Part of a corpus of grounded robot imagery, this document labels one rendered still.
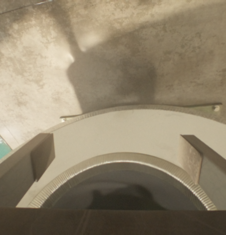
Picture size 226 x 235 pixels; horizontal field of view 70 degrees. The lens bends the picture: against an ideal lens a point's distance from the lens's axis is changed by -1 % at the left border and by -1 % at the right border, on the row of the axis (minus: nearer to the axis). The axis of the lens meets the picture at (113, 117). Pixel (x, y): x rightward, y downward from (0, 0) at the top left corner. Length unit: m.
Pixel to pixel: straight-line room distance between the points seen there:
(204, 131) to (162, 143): 0.16
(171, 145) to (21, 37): 0.92
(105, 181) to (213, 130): 0.44
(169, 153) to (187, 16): 0.61
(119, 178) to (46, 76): 0.74
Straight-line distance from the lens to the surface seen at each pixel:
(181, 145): 0.17
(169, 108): 0.78
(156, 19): 0.88
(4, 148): 1.84
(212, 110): 1.13
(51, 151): 0.17
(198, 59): 0.97
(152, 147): 0.61
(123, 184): 0.70
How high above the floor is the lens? 0.87
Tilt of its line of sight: 51 degrees down
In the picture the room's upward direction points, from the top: 168 degrees counter-clockwise
